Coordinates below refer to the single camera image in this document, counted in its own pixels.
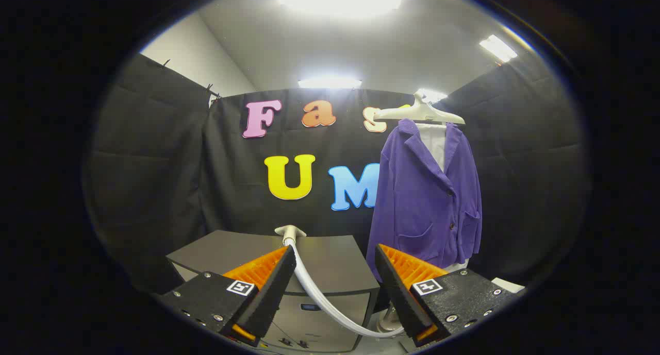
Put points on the grey cabinet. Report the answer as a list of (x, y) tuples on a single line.
[(330, 262)]

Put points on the white plastic clothes hanger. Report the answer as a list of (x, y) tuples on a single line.
[(420, 112)]

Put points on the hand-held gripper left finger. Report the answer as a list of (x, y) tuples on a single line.
[(270, 293)]

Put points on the white garment steamer base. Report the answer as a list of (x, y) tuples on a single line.
[(388, 321)]

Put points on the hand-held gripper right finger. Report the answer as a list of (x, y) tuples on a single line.
[(399, 293)]

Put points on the white flat sheet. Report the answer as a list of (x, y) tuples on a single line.
[(508, 285)]

